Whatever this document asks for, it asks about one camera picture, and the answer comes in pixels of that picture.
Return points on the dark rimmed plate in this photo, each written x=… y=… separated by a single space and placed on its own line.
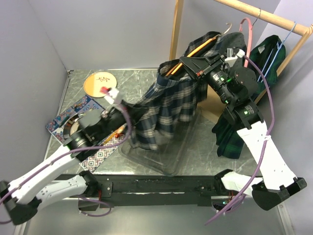
x=70 y=127

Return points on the blue wire hanger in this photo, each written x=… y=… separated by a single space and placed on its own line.
x=275 y=51

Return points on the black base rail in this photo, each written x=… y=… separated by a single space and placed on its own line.
x=150 y=190

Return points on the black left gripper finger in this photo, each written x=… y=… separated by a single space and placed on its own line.
x=130 y=108
x=135 y=117

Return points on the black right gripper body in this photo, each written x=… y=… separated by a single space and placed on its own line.
x=215 y=62

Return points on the clear plastic bin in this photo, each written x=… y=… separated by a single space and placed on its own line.
x=171 y=152

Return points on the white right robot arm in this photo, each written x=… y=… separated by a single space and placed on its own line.
x=235 y=88

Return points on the navy white plaid skirt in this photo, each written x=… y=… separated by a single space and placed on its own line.
x=170 y=99

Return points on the cream round plate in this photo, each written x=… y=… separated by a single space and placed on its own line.
x=94 y=83

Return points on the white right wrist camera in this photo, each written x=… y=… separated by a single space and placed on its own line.
x=232 y=55

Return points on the pink plastic hanger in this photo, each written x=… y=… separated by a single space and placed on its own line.
x=250 y=34

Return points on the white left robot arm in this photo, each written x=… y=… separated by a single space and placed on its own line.
x=25 y=196

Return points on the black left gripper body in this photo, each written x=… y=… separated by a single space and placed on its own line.
x=114 y=120

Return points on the green plaid skirt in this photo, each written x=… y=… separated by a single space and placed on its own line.
x=228 y=141

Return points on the patterned placemat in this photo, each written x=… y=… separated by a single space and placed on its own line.
x=55 y=127

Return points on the copper measuring cup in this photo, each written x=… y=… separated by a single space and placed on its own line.
x=115 y=134

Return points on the wooden clothes rack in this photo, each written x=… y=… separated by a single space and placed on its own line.
x=212 y=108

